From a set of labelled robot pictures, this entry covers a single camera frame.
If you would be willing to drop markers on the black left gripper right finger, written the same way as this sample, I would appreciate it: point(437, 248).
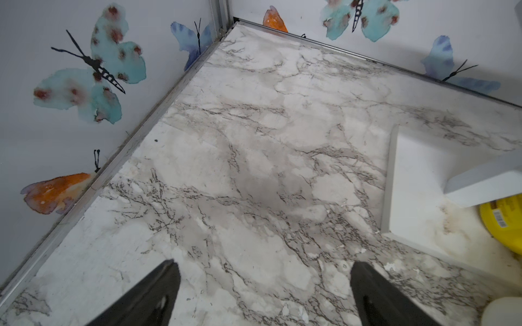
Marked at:
point(380, 303)

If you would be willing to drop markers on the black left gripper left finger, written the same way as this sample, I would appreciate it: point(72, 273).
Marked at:
point(150, 302)

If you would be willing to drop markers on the white storage box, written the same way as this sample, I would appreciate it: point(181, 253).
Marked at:
point(506, 311)

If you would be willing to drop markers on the yellow bottle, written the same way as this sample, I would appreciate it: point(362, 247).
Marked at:
point(502, 218)

